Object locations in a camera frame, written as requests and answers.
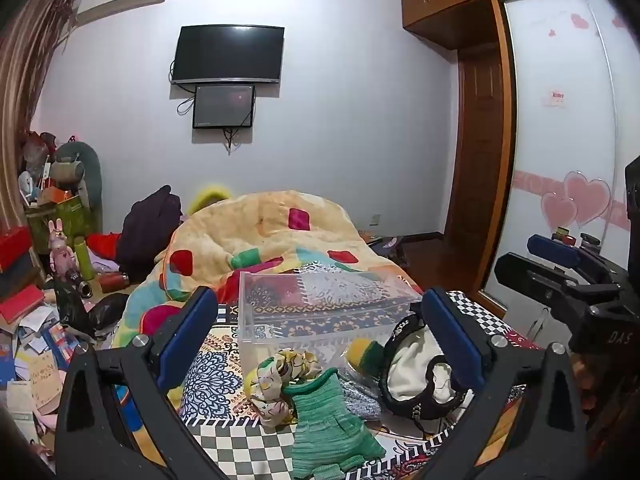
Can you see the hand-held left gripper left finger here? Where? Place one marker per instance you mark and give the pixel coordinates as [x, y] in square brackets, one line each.
[192, 327]

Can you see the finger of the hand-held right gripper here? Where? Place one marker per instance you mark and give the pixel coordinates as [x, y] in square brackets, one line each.
[550, 247]
[530, 272]

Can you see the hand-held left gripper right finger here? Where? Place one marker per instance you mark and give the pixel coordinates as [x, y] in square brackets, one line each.
[450, 332]

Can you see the black white fleece earmuffs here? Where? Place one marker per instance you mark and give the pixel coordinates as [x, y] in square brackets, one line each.
[415, 360]

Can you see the yellow green sponge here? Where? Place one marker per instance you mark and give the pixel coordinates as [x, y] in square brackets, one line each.
[365, 355]

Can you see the floral fabric scrunchie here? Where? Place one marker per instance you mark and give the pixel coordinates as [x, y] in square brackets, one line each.
[270, 385]

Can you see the clear plastic storage box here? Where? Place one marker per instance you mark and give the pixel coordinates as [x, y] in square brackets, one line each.
[320, 310]

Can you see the green knit glove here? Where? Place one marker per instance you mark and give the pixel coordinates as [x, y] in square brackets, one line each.
[325, 425]

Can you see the patterned bed sheet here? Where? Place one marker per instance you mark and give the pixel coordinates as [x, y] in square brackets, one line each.
[220, 382]

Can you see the red bottle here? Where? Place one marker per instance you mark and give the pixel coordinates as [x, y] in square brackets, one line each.
[114, 282]

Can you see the black plastic bag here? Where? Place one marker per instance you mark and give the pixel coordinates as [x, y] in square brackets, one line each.
[95, 312]

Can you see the dark bag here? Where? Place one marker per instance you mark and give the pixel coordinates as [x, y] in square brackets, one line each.
[385, 247]

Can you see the dark purple jacket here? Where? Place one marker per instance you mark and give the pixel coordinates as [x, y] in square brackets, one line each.
[145, 230]

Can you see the blue grey knit cloth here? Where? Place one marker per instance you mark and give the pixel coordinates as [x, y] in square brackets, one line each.
[362, 401]

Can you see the white sliding wardrobe doors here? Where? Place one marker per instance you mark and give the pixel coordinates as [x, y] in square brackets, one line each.
[555, 135]

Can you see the red cloth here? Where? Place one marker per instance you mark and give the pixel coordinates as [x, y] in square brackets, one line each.
[105, 245]

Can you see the brown wooden door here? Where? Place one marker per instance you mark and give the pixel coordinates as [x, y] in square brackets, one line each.
[477, 150]

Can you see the yellow patchwork quilt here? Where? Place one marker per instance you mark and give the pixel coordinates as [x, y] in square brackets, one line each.
[260, 225]

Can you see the green bottle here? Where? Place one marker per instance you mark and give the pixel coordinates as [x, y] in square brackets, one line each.
[85, 260]

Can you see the yellow plush item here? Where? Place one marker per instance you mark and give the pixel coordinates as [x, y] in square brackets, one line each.
[207, 197]

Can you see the small red label sticker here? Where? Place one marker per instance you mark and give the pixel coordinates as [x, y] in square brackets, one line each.
[555, 99]

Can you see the pink rabbit doll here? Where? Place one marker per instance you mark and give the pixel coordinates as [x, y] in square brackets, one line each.
[61, 252]

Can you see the pile of papers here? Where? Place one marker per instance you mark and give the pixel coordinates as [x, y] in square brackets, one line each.
[35, 360]

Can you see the green cardboard box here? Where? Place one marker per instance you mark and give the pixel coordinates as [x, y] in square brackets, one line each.
[57, 220]

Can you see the red book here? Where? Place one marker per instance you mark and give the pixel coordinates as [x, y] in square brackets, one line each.
[20, 305]

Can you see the red box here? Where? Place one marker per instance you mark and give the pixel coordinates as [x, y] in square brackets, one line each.
[14, 247]

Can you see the grey green plush toy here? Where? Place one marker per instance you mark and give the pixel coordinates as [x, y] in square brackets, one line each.
[75, 170]

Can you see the small pink heart stickers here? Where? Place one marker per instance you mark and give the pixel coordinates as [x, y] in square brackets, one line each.
[580, 21]

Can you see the wooden overhead cabinet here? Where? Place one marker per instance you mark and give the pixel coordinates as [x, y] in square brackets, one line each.
[450, 5]

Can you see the brown striped curtain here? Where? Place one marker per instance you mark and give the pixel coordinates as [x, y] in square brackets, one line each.
[25, 70]

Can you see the wall socket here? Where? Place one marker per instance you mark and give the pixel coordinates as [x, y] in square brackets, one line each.
[375, 219]

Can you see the small black wall monitor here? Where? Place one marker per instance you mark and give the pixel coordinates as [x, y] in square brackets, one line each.
[224, 106]

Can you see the black wall television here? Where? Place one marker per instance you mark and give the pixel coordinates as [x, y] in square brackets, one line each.
[227, 52]

